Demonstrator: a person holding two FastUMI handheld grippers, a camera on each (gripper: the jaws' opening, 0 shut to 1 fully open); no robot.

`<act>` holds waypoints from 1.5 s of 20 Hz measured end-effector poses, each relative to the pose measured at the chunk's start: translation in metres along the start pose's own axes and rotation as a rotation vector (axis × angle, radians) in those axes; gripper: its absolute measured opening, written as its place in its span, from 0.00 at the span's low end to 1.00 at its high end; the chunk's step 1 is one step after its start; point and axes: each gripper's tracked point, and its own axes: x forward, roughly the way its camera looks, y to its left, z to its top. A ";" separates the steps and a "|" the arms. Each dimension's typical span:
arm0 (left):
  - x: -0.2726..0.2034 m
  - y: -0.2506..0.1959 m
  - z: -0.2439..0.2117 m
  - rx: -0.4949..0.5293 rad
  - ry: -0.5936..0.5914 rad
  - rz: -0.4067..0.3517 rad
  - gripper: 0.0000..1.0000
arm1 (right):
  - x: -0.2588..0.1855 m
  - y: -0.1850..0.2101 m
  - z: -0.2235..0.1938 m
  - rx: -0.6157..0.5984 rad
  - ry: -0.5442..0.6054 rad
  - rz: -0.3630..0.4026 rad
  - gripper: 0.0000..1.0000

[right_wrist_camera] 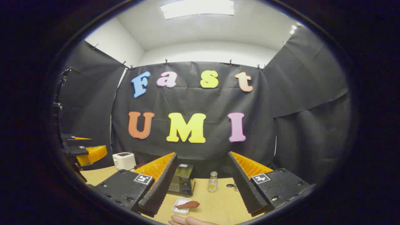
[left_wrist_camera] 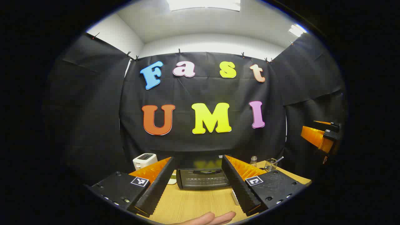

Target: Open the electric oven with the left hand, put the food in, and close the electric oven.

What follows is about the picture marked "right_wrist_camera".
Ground white rectangular tray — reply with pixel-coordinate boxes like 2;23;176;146
172;197;192;216

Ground black metal stand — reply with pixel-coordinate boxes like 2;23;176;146
52;67;72;138

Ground brown meat piece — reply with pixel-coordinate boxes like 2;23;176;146
176;201;200;209

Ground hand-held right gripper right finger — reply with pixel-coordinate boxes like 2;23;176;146
227;151;310;217

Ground white toaster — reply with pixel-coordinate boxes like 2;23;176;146
112;152;137;171

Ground black electric oven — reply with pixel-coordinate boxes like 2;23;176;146
168;163;196;197

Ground clear glass bottle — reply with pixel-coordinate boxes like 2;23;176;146
207;171;218;193

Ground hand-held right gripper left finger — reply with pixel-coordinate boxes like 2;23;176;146
93;152;178;218

